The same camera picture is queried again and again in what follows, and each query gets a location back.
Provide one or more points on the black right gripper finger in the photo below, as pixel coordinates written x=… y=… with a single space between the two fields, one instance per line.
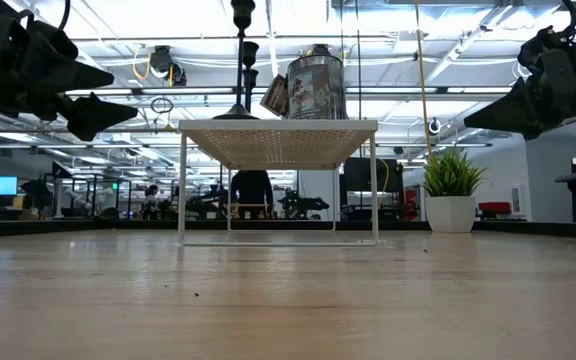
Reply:
x=513 y=112

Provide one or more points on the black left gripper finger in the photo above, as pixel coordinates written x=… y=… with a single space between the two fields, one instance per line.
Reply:
x=98 y=116
x=90 y=76

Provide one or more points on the black candlestick holder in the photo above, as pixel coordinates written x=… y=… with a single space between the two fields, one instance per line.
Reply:
x=250 y=79
x=250 y=50
x=243 y=15

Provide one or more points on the silver tin can candle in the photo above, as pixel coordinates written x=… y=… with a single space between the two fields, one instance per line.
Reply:
x=318 y=90

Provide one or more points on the black background robot arm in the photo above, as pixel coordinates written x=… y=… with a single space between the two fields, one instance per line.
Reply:
x=303 y=204

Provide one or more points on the person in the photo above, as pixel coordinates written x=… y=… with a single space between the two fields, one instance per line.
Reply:
x=151 y=192
x=252 y=190

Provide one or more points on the red box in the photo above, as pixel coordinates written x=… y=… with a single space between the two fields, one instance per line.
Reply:
x=494 y=207

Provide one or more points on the artificial green plant white pot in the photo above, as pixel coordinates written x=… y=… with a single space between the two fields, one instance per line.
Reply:
x=450 y=215

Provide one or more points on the white perforated metal shelf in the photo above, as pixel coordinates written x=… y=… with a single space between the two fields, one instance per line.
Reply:
x=278 y=126

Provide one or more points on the black aluminium table frame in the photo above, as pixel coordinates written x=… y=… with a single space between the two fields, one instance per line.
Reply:
x=68 y=227

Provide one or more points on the black wall screen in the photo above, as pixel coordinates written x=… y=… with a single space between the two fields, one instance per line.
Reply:
x=368 y=175

